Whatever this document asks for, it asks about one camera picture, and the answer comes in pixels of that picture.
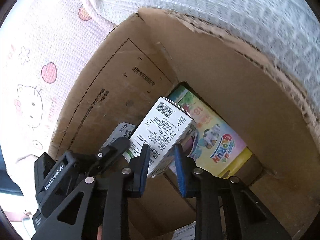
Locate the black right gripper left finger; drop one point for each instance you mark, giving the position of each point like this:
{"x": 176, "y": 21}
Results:
{"x": 98, "y": 207}

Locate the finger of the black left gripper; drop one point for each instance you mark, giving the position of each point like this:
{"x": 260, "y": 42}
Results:
{"x": 108, "y": 156}

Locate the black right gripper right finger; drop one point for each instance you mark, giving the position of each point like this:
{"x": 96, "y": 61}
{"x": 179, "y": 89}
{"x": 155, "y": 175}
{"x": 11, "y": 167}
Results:
{"x": 225, "y": 208}

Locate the white box with cartoon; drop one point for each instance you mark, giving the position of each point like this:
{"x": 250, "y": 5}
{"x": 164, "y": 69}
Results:
{"x": 165, "y": 125}

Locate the yellow colourful book box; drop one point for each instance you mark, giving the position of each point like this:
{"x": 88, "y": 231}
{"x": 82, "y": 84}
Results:
{"x": 217, "y": 147}

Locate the light blue calligraphy box lower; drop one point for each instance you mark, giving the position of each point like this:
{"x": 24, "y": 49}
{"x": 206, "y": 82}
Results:
{"x": 123, "y": 129}

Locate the dark blue curtain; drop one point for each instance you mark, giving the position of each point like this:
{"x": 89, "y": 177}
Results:
{"x": 7, "y": 185}

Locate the brown cardboard box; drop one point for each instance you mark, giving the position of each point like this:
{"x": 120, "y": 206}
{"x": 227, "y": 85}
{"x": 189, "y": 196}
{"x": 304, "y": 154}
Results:
{"x": 254, "y": 119}

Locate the pink cartoon cat bedsheet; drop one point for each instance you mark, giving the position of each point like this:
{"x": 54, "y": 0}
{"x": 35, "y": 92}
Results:
{"x": 45, "y": 45}

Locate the white knitted blanket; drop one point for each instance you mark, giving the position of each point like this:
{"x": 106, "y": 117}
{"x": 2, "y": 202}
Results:
{"x": 286, "y": 30}

